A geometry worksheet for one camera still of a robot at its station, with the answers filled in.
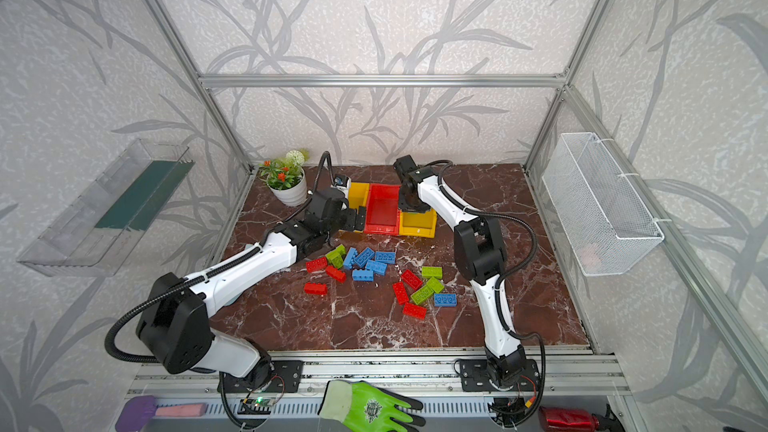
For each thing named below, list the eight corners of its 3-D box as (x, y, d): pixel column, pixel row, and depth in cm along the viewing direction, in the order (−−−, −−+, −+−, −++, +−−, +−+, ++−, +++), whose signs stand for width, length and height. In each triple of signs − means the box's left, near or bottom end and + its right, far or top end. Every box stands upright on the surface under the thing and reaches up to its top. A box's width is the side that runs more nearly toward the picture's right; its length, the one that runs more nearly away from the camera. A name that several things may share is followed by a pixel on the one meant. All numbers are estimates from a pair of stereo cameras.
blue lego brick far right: (434, 306, 87) (435, 303, 85) (433, 296, 89) (434, 293, 87) (456, 306, 87) (457, 303, 85) (455, 296, 89) (456, 293, 87)
